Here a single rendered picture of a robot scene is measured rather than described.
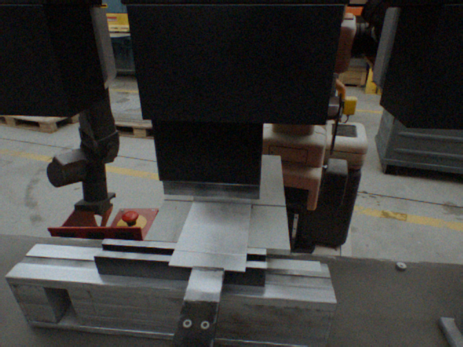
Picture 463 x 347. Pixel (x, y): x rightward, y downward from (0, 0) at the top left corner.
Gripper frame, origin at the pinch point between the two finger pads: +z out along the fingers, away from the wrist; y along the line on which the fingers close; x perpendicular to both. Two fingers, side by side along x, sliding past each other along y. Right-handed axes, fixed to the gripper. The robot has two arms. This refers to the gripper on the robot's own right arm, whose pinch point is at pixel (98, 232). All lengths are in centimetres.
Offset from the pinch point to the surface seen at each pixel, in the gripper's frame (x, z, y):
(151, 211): 12.9, -4.6, -2.8
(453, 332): 62, -5, 40
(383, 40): 46, -39, 45
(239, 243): 34, -17, 39
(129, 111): -74, -20, -266
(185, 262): 28, -16, 42
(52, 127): -165, 0, -277
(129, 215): 9.4, -5.9, 3.6
